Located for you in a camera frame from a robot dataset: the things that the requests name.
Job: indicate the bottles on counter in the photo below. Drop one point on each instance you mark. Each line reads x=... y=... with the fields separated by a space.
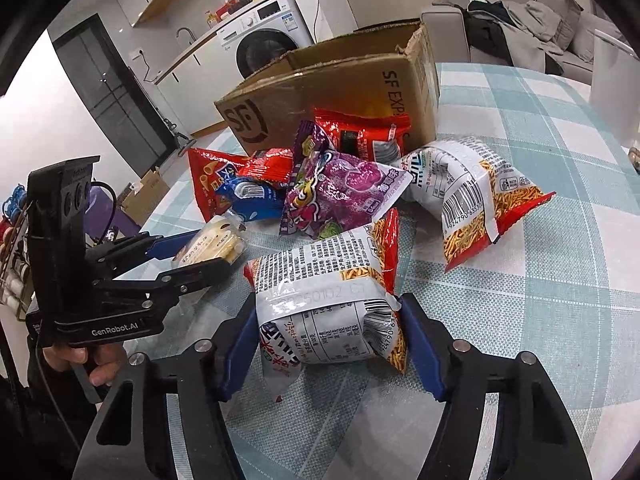
x=222 y=12

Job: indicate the grey sofa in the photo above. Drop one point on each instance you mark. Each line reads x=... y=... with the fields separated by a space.
x=445 y=35

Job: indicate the shoe rack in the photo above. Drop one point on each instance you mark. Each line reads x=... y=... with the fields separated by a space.
x=15 y=260

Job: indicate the floor mop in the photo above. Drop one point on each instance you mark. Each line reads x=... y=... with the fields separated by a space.
x=175 y=132

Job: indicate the white red noodle snack packet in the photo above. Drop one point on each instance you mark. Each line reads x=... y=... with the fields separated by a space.
x=320 y=310
x=465 y=195

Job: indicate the black garment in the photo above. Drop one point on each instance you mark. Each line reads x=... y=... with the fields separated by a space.
x=487 y=35

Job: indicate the brown cardboard box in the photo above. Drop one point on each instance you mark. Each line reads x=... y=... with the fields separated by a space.
x=325 y=85

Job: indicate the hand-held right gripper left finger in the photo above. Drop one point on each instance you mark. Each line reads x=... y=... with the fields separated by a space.
x=237 y=350

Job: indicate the teal checked tablecloth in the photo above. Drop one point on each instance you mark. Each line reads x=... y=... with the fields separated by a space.
x=550 y=310

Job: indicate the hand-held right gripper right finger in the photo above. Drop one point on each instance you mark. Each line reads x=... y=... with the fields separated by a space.
x=420 y=345

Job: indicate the white washing machine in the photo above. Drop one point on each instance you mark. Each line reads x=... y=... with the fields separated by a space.
x=270 y=40

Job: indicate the purple candy packet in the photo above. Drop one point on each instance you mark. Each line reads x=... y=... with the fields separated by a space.
x=340 y=190

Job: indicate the small tan object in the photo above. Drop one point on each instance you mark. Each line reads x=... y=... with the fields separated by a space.
x=636 y=160

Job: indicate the person's left hand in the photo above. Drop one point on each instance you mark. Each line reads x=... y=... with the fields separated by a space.
x=107 y=362

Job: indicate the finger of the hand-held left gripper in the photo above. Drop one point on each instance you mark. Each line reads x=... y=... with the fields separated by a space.
x=165 y=245
x=200 y=272

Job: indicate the cream bread packet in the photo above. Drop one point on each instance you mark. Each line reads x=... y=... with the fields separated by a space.
x=215 y=245

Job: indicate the metal faucet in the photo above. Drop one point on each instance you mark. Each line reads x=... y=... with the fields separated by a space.
x=186 y=34

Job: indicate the dark glass door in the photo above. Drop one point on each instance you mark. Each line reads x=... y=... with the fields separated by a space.
x=115 y=100

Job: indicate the red striped snack packet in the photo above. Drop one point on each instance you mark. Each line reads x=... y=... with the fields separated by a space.
x=360 y=135

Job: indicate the small floor cardboard box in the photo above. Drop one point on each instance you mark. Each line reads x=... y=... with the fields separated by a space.
x=150 y=192

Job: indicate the grey garment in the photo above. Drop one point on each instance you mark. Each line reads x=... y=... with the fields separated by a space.
x=532 y=30

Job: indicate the purple bag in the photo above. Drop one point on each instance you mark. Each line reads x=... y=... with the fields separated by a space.
x=102 y=215

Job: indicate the white cylindrical appliance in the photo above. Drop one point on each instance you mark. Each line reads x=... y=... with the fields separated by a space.
x=615 y=90

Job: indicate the grey pillow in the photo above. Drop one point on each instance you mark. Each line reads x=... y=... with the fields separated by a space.
x=592 y=37
x=557 y=7

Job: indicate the white kitchen counter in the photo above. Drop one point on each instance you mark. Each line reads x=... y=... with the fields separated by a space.
x=200 y=55

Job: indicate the blue cookie packet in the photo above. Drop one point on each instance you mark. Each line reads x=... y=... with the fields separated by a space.
x=250 y=200

